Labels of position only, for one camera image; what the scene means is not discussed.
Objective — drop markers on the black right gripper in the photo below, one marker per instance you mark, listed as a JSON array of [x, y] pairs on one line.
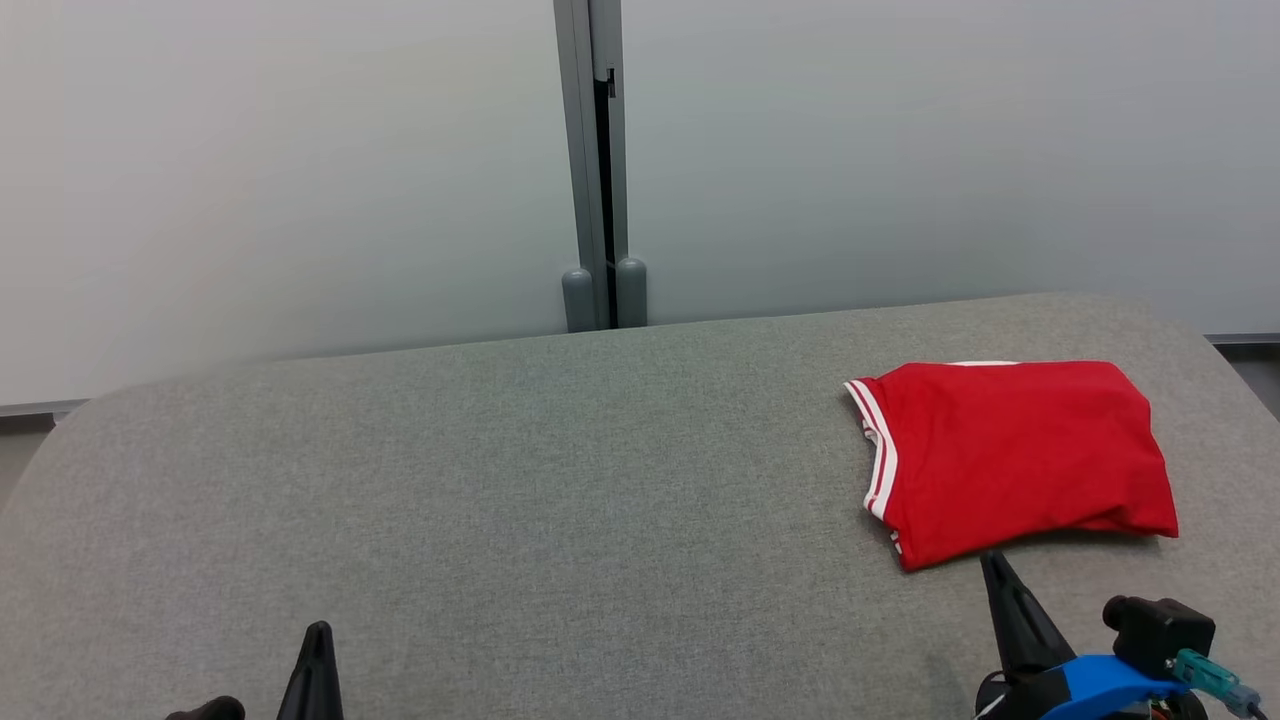
[[1010, 703]]

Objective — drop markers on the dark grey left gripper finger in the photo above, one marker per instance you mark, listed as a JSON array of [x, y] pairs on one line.
[[315, 680]]

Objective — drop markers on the red Bulls basketball jersey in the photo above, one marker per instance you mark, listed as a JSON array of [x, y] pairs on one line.
[[1020, 460]]

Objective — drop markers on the red garment white band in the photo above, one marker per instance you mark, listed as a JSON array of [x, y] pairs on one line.
[[985, 362]]

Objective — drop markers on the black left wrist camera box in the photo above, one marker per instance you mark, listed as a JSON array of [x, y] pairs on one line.
[[205, 710]]

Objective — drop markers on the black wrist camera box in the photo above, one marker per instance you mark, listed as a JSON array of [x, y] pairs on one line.
[[205, 710], [1160, 630]]

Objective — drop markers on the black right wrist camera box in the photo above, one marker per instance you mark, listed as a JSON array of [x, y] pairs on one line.
[[1160, 630]]

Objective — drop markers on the grey wall base rail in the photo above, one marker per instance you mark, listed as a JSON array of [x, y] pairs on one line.
[[40, 410], [1245, 340]]

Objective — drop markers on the grey metal partition post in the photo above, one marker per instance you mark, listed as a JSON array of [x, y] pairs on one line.
[[580, 150]]

